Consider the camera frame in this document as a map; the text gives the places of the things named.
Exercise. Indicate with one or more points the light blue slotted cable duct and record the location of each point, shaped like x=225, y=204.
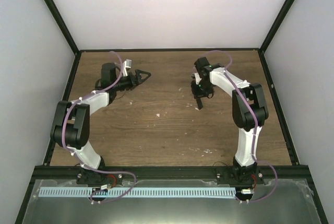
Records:
x=140, y=192

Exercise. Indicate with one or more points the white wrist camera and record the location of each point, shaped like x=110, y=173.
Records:
x=126, y=65
x=196, y=77

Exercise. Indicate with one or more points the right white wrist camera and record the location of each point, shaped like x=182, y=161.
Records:
x=196, y=77

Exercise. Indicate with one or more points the black aluminium frame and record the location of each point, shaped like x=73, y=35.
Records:
x=293, y=171

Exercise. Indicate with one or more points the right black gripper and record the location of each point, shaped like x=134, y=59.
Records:
x=197, y=94

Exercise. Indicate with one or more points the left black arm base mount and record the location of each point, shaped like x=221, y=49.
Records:
x=91, y=178

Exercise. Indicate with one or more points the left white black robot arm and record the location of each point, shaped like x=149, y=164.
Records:
x=71, y=124

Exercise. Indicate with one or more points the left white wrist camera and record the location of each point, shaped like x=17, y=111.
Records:
x=126, y=65

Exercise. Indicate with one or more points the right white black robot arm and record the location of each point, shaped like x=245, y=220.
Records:
x=249, y=109

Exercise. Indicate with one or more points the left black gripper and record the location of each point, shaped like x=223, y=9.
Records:
x=139, y=80

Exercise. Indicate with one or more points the black remote control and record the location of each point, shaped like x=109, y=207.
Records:
x=199, y=103

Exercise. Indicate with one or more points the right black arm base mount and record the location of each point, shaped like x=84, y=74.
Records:
x=238, y=176

